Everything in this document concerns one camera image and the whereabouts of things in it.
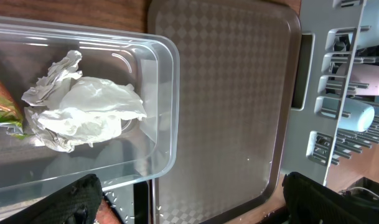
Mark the orange carrot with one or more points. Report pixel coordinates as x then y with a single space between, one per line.
105 214

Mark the light blue cup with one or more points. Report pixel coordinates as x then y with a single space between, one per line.
361 116

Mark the light blue bowl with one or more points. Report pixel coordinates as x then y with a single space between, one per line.
370 17

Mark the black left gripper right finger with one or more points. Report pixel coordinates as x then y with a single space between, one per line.
308 201

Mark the green food wrapper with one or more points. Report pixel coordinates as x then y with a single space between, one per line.
11 116

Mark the brown plastic tray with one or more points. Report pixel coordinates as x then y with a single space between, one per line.
238 64

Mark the grey dishwasher rack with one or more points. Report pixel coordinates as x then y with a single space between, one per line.
314 143

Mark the pink cup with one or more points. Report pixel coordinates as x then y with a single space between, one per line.
363 73

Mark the black plastic tray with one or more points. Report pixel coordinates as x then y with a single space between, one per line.
130 204

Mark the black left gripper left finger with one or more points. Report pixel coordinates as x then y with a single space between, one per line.
77 202

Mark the white napkin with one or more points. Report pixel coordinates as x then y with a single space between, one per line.
66 109

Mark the clear plastic bin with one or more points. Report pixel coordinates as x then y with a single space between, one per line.
146 149

